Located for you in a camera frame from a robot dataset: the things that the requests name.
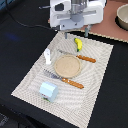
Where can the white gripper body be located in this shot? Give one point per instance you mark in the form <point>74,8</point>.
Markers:
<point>74,14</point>

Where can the yellow toy banana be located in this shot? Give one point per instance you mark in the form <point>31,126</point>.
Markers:
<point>79,44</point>

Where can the white toy bottle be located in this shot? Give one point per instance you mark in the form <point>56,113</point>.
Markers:
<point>47,56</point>

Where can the light blue milk carton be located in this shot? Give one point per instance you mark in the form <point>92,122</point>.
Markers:
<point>48,91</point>

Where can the pink toy stove board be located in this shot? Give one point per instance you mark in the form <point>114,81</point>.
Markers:
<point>108,27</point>

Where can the beige wooden plate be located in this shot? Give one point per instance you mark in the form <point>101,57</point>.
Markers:
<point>67,66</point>

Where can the beige bowl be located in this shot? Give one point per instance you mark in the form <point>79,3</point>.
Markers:
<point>122,14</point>

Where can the beige woven placemat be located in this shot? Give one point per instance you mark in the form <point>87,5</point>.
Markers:
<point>71,104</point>

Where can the wooden handled toy knife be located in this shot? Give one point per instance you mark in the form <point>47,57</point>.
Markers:
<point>78,56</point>

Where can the wooden handled toy fork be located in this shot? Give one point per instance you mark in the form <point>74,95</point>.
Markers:
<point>66,80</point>

